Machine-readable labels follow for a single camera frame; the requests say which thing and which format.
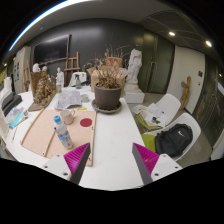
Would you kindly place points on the colourful books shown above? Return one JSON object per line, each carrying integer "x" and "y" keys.
{"x": 15, "y": 117}

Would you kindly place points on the white drink bottle blue cap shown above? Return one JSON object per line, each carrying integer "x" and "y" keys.
{"x": 63, "y": 134}

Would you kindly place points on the small white plaster figure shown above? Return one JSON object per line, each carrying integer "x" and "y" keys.
{"x": 59, "y": 78}

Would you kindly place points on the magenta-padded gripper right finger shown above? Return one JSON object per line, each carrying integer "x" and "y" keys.
{"x": 146, "y": 158}

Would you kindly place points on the dark wall screen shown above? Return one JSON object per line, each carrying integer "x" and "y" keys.
{"x": 51, "y": 50}

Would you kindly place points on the green cushion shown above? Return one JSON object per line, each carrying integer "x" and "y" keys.
{"x": 148, "y": 141}

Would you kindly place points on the printed paper sheet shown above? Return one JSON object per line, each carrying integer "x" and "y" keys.
{"x": 68, "y": 99}

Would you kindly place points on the small yellow block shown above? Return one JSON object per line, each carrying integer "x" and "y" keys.
{"x": 81, "y": 108}

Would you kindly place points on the black backpack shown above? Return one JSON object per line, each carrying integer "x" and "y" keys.
{"x": 173, "y": 140}

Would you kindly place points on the round ceiling light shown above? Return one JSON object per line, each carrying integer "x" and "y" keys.
{"x": 208, "y": 43}
{"x": 171, "y": 33}

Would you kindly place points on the dried plant in grey pot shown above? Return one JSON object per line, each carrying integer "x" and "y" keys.
{"x": 107, "y": 96}

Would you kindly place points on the grey spray bottle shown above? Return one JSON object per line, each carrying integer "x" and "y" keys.
{"x": 78, "y": 82}

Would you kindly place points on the cardboard box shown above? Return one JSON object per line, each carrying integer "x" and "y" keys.
{"x": 94, "y": 78}

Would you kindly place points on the small green white bottle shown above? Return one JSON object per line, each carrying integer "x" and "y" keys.
{"x": 59, "y": 89}

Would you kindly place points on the large white plaster statue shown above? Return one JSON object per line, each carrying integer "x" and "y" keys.
{"x": 134, "y": 66}

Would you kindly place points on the wooden easel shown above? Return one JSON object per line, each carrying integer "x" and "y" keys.
{"x": 71, "y": 69}

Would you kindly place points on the long ceiling light strip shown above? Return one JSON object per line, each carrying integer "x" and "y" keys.
{"x": 40, "y": 18}

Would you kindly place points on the flat round red coaster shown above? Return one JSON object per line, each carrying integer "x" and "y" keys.
{"x": 86, "y": 122}

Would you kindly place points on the stack of papers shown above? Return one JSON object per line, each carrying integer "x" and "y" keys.
{"x": 150, "y": 115}

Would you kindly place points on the white plaster bust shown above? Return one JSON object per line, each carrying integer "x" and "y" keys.
{"x": 44, "y": 68}
{"x": 36, "y": 68}

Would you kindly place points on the grey plant saucer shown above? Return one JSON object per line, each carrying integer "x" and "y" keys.
{"x": 106, "y": 111}

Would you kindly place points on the black case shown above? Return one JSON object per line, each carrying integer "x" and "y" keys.
{"x": 11, "y": 102}

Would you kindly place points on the white ceramic mug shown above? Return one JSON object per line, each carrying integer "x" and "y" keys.
{"x": 67, "y": 116}

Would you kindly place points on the beige wooden drawing board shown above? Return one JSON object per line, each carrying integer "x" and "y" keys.
{"x": 36, "y": 133}

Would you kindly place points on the wooden figure statue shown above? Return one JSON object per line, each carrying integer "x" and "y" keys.
{"x": 185, "y": 93}

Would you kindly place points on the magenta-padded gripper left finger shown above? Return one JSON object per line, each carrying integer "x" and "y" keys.
{"x": 78, "y": 156}

